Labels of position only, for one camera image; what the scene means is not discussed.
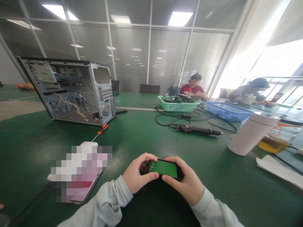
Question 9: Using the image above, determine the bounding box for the person's right hand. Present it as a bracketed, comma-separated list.
[161, 156, 205, 207]

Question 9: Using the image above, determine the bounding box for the person's left hand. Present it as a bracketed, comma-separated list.
[122, 152, 160, 195]

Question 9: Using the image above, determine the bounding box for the black box with green circuit board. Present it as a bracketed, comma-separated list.
[140, 159, 184, 182]

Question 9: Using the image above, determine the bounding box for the smartphone with dark case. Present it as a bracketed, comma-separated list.
[65, 175, 102, 205]

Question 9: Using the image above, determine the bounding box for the black electric screwdriver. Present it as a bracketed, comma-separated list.
[176, 124, 223, 137]

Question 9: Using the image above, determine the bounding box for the white box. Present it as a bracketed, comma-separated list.
[47, 141, 99, 181]

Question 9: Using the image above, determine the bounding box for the green plastic basket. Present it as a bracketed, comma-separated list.
[158, 95, 202, 112]

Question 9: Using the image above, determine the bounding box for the white cylindrical tumbler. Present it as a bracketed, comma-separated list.
[228, 112, 281, 156]

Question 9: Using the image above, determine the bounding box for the blue plastic basket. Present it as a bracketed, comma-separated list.
[206, 101, 254, 122]

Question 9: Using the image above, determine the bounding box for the white paper sheet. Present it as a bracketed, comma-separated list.
[256, 154, 303, 190]

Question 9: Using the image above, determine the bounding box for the glass jar with yellow liquid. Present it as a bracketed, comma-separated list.
[257, 117, 303, 154]

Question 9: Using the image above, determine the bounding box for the open grey computer case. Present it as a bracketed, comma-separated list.
[17, 56, 116, 126]

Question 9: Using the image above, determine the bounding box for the orange handled screwdriver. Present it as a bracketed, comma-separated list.
[91, 124, 109, 143]

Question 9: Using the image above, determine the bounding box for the black power cable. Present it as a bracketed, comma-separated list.
[154, 105, 238, 134]

